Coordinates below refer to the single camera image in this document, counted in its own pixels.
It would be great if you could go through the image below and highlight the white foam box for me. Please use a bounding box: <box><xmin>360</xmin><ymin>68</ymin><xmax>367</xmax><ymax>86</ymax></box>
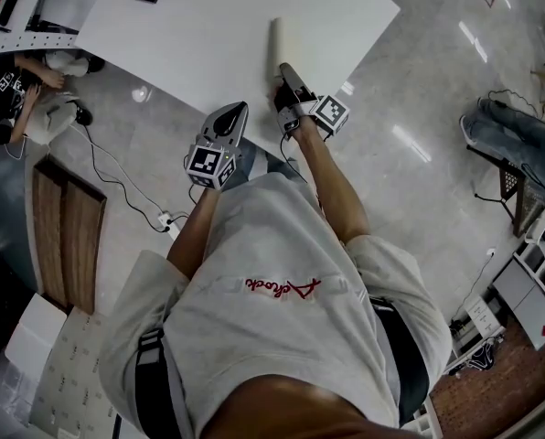
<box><xmin>4</xmin><ymin>292</ymin><xmax>69</xmax><ymax>378</ymax></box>

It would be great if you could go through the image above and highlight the dark wooden stool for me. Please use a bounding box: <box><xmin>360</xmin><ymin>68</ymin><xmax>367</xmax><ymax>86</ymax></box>
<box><xmin>465</xmin><ymin>143</ymin><xmax>545</xmax><ymax>238</ymax></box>

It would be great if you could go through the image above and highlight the person's left forearm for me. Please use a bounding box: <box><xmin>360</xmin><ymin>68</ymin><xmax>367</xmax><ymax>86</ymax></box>
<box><xmin>166</xmin><ymin>187</ymin><xmax>219</xmax><ymax>280</ymax></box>

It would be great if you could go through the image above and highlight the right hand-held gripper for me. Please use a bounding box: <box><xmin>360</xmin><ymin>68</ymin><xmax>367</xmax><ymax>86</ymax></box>
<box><xmin>273</xmin><ymin>61</ymin><xmax>351</xmax><ymax>137</ymax></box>

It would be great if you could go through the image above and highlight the person's grey t-shirt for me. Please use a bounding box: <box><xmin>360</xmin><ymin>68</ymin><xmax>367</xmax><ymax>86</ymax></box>
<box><xmin>100</xmin><ymin>171</ymin><xmax>453</xmax><ymax>439</ymax></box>

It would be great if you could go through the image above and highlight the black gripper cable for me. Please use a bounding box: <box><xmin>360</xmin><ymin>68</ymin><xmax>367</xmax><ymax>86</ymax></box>
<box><xmin>279</xmin><ymin>124</ymin><xmax>311</xmax><ymax>186</ymax></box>

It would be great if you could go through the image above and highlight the brown wooden panel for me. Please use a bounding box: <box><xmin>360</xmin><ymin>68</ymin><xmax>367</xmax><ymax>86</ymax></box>
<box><xmin>31</xmin><ymin>155</ymin><xmax>109</xmax><ymax>316</ymax></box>

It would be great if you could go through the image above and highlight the white storage cabinet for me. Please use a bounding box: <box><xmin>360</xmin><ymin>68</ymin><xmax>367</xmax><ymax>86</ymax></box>
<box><xmin>491</xmin><ymin>208</ymin><xmax>545</xmax><ymax>352</ymax></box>

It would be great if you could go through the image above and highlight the thin floor cable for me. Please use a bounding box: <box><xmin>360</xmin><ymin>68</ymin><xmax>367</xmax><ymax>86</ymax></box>
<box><xmin>5</xmin><ymin>123</ymin><xmax>191</xmax><ymax>234</ymax></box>

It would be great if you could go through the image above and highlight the black harness strap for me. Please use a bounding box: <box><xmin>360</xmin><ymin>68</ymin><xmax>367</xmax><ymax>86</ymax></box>
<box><xmin>369</xmin><ymin>296</ymin><xmax>432</xmax><ymax>427</ymax></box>
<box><xmin>134</xmin><ymin>328</ymin><xmax>183</xmax><ymax>439</ymax></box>

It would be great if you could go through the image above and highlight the white power strip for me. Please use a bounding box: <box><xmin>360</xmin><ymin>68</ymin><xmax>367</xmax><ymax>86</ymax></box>
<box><xmin>157</xmin><ymin>209</ymin><xmax>183</xmax><ymax>241</ymax></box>

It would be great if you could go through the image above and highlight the white table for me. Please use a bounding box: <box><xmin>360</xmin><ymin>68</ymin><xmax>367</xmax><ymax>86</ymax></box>
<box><xmin>73</xmin><ymin>0</ymin><xmax>401</xmax><ymax>155</ymax></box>

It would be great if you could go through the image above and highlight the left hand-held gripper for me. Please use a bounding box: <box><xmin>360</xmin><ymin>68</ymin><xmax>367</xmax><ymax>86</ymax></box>
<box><xmin>185</xmin><ymin>101</ymin><xmax>250</xmax><ymax>192</ymax></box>

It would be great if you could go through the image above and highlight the person's right forearm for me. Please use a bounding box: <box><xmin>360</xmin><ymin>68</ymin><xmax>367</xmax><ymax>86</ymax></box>
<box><xmin>294</xmin><ymin>124</ymin><xmax>370</xmax><ymax>242</ymax></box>

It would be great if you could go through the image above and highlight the printed cardboard sheet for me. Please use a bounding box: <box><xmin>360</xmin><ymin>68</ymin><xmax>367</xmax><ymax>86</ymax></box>
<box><xmin>28</xmin><ymin>306</ymin><xmax>123</xmax><ymax>439</ymax></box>

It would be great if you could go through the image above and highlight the white tube item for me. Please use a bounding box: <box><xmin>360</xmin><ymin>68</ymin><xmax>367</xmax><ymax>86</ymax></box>
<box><xmin>264</xmin><ymin>16</ymin><xmax>293</xmax><ymax>101</ymax></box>

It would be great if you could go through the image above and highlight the white perforated shelf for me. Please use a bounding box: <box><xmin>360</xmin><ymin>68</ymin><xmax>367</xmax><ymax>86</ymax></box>
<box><xmin>0</xmin><ymin>28</ymin><xmax>80</xmax><ymax>58</ymax></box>

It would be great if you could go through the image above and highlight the person's neck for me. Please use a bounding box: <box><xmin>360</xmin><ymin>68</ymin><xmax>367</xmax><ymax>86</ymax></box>
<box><xmin>202</xmin><ymin>376</ymin><xmax>439</xmax><ymax>439</ymax></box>

